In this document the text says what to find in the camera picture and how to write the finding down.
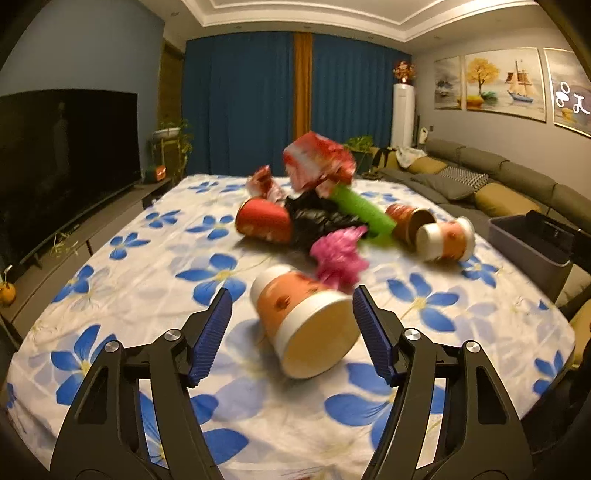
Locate small orange paper cup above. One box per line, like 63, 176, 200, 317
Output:
415, 216, 476, 264

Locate yellow tree sailboat painting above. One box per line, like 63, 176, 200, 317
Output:
464, 47, 548, 124

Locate yellow ribbon strands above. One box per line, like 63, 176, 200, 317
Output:
48, 230, 80, 256

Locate dark television stand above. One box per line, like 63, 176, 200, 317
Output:
0, 177, 174, 339

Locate brown paper cup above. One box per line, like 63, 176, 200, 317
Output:
385, 203, 435, 251

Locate red gold flower decoration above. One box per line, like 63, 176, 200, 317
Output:
392, 59, 417, 86

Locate orange curtain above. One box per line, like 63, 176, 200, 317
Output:
293, 32, 315, 140

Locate yellow plant stand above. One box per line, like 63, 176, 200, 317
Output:
159, 137, 186, 179

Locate pink crumpled wrapper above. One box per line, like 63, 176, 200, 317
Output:
310, 228, 370, 292

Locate white standing air conditioner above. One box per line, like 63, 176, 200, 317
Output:
390, 83, 416, 149

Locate green leafy floor plant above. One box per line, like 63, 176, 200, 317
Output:
344, 135, 375, 176

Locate yellow pillow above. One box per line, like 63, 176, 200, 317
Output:
406, 155, 449, 176
475, 182, 530, 218

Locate small red snack wrapper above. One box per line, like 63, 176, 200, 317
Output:
246, 165, 290, 204

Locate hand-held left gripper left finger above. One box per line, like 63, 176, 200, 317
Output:
50, 287, 233, 480

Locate green bubble wrap roll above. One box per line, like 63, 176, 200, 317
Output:
329, 183, 398, 239

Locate grey plastic bin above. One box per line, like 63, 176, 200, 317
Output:
488, 214, 574, 302

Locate black flat television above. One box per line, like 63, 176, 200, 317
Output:
0, 89, 142, 278

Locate blue curtain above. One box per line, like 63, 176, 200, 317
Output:
311, 34, 415, 149
184, 31, 297, 179

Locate white cloth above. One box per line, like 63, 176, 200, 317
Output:
394, 146, 426, 169

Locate grey sofa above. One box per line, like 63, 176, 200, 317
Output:
368, 138, 591, 343

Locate large orange paper cup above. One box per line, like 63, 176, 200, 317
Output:
250, 265, 361, 380

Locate red paper cup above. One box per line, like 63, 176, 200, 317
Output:
235, 197, 293, 243

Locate grey landscape painting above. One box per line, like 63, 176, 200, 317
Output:
433, 56, 463, 111

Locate black plastic bag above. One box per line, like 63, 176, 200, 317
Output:
283, 190, 371, 251

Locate grey pillow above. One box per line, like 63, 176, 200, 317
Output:
410, 172, 476, 202

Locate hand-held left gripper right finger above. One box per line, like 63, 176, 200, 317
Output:
352, 285, 532, 480

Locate trailing potted plant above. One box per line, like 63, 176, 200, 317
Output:
150, 119, 193, 182

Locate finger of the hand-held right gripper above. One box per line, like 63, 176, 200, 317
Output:
525, 209, 579, 253

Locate large red snack wrapper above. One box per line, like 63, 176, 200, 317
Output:
282, 131, 357, 193

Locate black white patterned pillow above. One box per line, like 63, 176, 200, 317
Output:
438, 165, 491, 191

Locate white framed painting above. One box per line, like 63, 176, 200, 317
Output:
543, 47, 591, 138

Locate blue floral tablecloth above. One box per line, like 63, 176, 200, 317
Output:
6, 173, 578, 480

